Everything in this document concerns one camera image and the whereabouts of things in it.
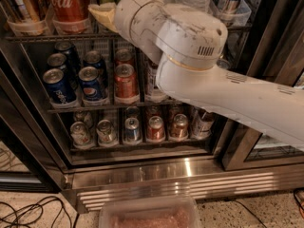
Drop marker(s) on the front left Pepsi can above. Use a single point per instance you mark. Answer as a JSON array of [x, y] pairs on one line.
[[58, 87]]

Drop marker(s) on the front gold can middle shelf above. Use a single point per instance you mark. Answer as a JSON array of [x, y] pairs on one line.
[[224, 64]]

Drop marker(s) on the back orange soda can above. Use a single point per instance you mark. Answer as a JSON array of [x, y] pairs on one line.
[[124, 56]]

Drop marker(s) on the tea bottle white cap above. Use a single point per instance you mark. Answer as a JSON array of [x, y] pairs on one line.
[[152, 92]]

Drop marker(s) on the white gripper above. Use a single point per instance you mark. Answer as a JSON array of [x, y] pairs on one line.
[[123, 15]]

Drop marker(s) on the bottom shelf silver can left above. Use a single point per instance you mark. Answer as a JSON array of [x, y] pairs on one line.
[[80, 134]]

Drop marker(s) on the bottom shelf red can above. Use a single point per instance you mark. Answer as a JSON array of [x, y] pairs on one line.
[[155, 129]]

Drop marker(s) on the bottom shelf copper can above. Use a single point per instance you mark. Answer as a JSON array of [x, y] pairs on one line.
[[179, 126]]

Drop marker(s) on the bottom shelf blue can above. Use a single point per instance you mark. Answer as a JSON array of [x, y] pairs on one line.
[[132, 129]]

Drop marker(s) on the orange soda can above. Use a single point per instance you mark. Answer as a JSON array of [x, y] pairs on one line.
[[125, 79], [124, 56]]

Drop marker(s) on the pepsi can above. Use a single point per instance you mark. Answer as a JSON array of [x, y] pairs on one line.
[[70, 52], [60, 61], [90, 84], [95, 59], [58, 87]]

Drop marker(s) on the red Coca-Cola can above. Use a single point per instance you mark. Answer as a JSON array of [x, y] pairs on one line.
[[70, 16]]

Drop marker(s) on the bottom shelf tea bottle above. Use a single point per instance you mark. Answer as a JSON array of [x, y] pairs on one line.
[[201, 124]]

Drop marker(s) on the gold can top shelf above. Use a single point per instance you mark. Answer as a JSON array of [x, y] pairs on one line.
[[26, 17]]

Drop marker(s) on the back left Pepsi can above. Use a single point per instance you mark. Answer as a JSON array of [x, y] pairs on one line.
[[70, 52]]

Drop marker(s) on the middle left Pepsi can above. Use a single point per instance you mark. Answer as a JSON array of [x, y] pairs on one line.
[[60, 61]]

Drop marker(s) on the front orange soda can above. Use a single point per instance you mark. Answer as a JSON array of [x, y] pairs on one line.
[[125, 79]]

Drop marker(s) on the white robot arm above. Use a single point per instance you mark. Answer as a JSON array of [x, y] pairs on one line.
[[186, 43]]

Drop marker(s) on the bottom shelf green silver can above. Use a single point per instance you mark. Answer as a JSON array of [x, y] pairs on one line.
[[106, 132]]

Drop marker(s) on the clear plastic bin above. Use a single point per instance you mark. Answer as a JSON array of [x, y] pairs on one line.
[[160, 212]]

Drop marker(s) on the stainless fridge cabinet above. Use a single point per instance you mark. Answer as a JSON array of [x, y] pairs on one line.
[[265, 41]]

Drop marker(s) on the gold can shelf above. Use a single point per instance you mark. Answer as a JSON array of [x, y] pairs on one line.
[[26, 17], [224, 64]]

